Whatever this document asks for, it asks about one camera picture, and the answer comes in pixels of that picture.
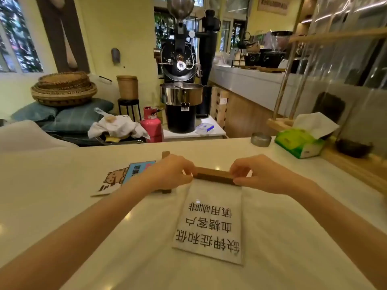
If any person's left hand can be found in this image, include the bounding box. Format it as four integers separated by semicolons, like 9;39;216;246
139;153;198;196

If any person's right hand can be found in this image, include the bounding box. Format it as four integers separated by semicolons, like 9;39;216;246
229;153;304;196

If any wooden sign base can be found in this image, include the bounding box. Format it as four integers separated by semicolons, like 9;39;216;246
160;151;173;195
183;166;252;186

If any cartoon tiger sign panel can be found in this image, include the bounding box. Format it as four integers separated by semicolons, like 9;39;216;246
90;160;156;197

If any white text sign panel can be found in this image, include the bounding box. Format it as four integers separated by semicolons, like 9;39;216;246
171;178;244;265

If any person's right forearm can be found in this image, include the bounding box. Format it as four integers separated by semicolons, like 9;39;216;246
289;177;387;290

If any person's left forearm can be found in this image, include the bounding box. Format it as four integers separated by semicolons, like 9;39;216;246
0;176;158;290

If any round metal ashtray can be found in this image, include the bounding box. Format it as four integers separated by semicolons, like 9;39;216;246
251;132;272;147

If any green tissue box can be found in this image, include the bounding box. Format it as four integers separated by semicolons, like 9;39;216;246
274;112;340;159

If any pink gas cylinder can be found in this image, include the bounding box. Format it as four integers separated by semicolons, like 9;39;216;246
140;106;164;143

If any clear box with blue lid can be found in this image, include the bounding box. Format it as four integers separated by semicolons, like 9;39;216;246
195;122;214;136

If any white low platform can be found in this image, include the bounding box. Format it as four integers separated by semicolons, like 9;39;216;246
162;115;227;140

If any white crumpled cloth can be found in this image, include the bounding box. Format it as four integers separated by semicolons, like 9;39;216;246
87;114;151;140

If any black coffee roaster machine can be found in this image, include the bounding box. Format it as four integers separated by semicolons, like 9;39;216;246
153;0;204;134

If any black round stool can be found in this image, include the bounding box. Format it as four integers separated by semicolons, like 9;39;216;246
117;99;142;122

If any light wooden crate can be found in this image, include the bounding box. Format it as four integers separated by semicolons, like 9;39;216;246
210;86;229;130

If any long white bar ledge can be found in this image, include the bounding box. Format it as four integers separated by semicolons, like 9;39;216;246
208;64;306;118

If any black cart tray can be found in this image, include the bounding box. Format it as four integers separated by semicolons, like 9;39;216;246
48;131;146;147

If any large blue-grey cushion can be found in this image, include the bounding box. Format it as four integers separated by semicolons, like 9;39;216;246
41;98;114;133

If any large black stove pot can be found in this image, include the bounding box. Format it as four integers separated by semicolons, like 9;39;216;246
260;50;287;68

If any small black stove pot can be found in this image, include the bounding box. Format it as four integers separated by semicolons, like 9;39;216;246
243;52;261;67

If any black chaff collector tower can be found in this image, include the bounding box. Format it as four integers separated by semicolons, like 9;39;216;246
196;9;221;119

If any large woven basket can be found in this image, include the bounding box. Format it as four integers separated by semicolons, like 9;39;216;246
31;84;98;107

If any black iron kettle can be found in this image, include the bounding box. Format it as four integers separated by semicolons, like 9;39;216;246
237;31;252;49

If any medium woven basket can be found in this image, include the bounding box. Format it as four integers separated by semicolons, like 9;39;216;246
33;81;94;95

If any row of clear glass tubes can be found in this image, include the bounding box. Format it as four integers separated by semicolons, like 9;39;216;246
298;0;387;158

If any small woven basket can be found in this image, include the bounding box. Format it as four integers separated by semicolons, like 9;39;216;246
38;71;90;87

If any grey upholstered chair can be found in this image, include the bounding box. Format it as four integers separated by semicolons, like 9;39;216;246
0;120;78;153

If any small blue-grey cushion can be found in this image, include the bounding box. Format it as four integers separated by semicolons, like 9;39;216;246
10;101;58;123

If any wooden tube rack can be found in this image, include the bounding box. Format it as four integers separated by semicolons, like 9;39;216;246
266;0;387;194

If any brown wall poster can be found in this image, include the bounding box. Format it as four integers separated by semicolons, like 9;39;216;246
35;0;90;73

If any window with white frame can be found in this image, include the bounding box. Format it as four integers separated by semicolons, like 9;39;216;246
0;0;44;73

